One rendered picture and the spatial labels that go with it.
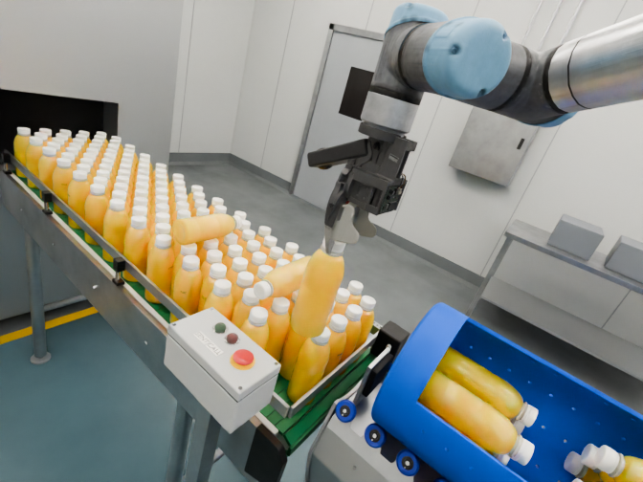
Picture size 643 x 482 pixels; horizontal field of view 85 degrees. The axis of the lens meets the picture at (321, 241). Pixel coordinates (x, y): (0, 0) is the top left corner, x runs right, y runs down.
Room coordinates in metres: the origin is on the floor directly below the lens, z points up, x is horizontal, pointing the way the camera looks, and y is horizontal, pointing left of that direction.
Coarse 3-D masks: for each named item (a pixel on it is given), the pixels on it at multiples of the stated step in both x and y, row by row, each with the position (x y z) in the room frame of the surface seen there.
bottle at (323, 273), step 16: (320, 256) 0.54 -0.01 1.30; (336, 256) 0.54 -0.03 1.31; (304, 272) 0.55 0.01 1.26; (320, 272) 0.53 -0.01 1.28; (336, 272) 0.53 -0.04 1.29; (304, 288) 0.53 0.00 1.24; (320, 288) 0.52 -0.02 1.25; (336, 288) 0.54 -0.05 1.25; (304, 304) 0.53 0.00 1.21; (320, 304) 0.52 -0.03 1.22; (304, 320) 0.52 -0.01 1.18; (320, 320) 0.53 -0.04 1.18; (304, 336) 0.52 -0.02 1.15
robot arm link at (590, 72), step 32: (608, 32) 0.41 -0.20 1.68; (640, 32) 0.38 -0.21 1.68; (544, 64) 0.45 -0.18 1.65; (576, 64) 0.42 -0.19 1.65; (608, 64) 0.39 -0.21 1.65; (640, 64) 0.37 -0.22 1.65; (512, 96) 0.45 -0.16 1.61; (544, 96) 0.45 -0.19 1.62; (576, 96) 0.42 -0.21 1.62; (608, 96) 0.40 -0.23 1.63; (640, 96) 0.38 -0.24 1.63
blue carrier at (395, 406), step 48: (432, 336) 0.54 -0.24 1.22; (480, 336) 0.66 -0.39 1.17; (384, 384) 0.49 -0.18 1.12; (528, 384) 0.62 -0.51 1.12; (576, 384) 0.55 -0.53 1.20; (432, 432) 0.44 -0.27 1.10; (528, 432) 0.58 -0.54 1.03; (576, 432) 0.56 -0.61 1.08; (624, 432) 0.53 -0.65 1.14; (480, 480) 0.39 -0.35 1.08; (528, 480) 0.51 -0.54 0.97
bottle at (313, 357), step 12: (300, 348) 0.61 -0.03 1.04; (312, 348) 0.60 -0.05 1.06; (324, 348) 0.60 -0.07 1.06; (300, 360) 0.60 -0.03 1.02; (312, 360) 0.59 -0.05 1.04; (324, 360) 0.60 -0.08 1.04; (300, 372) 0.59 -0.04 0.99; (312, 372) 0.58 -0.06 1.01; (288, 384) 0.61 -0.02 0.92; (300, 384) 0.59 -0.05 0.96; (312, 384) 0.59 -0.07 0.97; (288, 396) 0.60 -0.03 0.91; (300, 396) 0.58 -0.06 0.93
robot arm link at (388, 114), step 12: (372, 96) 0.52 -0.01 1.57; (384, 96) 0.51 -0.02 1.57; (372, 108) 0.52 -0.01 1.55; (384, 108) 0.51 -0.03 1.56; (396, 108) 0.51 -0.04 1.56; (408, 108) 0.52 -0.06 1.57; (372, 120) 0.52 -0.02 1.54; (384, 120) 0.51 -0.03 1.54; (396, 120) 0.51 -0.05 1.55; (408, 120) 0.52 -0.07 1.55; (396, 132) 0.52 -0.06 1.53; (408, 132) 0.53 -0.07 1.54
